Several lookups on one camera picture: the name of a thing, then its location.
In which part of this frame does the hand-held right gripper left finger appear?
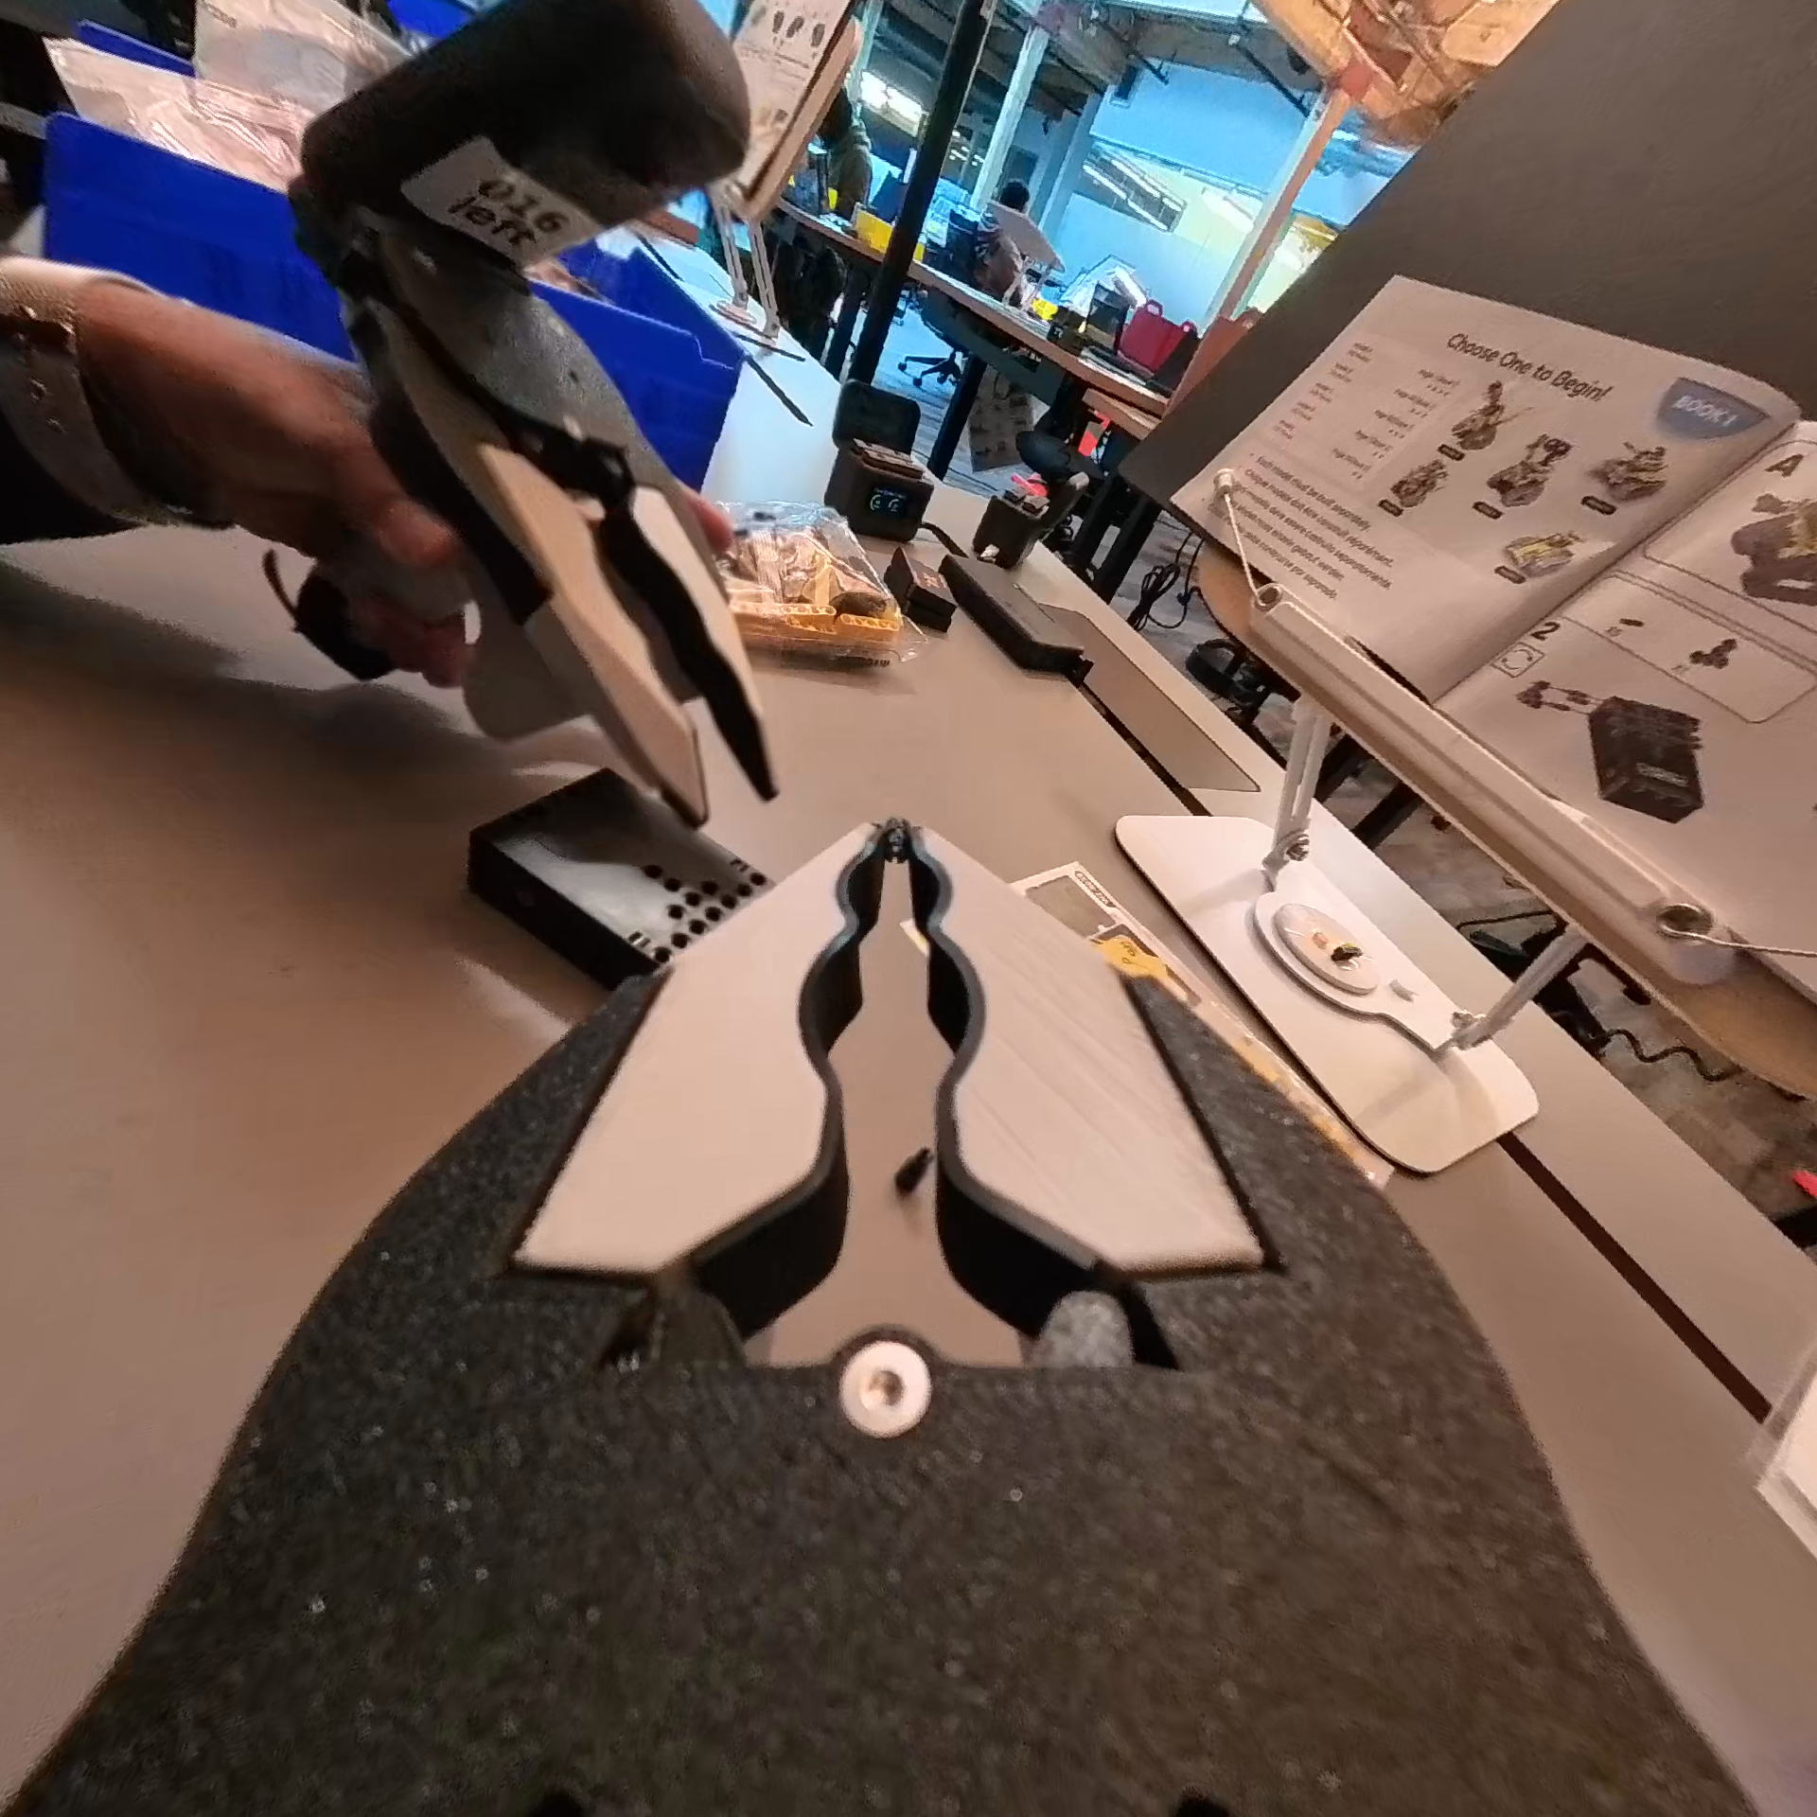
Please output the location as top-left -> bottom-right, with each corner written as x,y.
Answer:
514,816 -> 901,1321

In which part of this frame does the clear bag of yellow parts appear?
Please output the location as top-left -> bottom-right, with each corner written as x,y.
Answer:
713,497 -> 928,668

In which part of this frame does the wooden background book stand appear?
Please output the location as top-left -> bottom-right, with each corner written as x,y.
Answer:
702,0 -> 871,347

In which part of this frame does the printed paper sheet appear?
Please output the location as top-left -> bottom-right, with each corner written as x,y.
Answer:
1751,1341 -> 1817,1531

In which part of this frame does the clear plastic bag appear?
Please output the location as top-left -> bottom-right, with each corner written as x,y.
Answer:
42,0 -> 428,186

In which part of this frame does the yellow grey sticker sheet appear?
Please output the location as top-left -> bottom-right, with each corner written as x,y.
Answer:
1014,859 -> 1399,1187

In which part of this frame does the grey wrist watch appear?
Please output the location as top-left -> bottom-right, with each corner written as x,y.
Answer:
0,261 -> 180,535

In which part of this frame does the black pole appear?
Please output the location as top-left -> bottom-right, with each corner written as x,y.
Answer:
848,0 -> 1000,387

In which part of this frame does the red storage bin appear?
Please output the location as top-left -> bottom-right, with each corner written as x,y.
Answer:
1117,302 -> 1204,392

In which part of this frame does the white book stand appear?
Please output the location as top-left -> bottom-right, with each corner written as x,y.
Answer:
1113,0 -> 1817,1177

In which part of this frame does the blue storage bin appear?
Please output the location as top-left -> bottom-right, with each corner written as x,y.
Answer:
38,111 -> 742,491

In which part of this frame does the black charger adapter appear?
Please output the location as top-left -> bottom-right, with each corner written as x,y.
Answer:
975,476 -> 1091,573

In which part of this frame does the small black battery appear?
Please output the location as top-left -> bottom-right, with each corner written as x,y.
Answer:
883,545 -> 957,637

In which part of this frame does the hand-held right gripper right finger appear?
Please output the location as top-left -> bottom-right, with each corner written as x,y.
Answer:
900,819 -> 1266,1328

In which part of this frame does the instruction booklet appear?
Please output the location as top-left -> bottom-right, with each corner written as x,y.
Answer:
1169,273 -> 1817,1002

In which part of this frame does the background wooden desk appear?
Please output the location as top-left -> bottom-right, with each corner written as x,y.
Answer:
771,191 -> 1188,479

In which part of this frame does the black charging case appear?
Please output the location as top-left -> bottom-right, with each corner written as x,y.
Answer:
825,380 -> 939,541

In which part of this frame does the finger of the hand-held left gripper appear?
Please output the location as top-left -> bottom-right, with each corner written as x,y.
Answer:
471,436 -> 711,828
604,483 -> 781,800

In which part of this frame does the black flat power bank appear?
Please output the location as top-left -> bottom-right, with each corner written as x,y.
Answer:
939,553 -> 1091,675

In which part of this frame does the person's left hand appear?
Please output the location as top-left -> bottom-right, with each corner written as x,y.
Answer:
77,304 -> 478,691

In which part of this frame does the black perforated battery box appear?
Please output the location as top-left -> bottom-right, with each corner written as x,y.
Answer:
468,771 -> 773,991

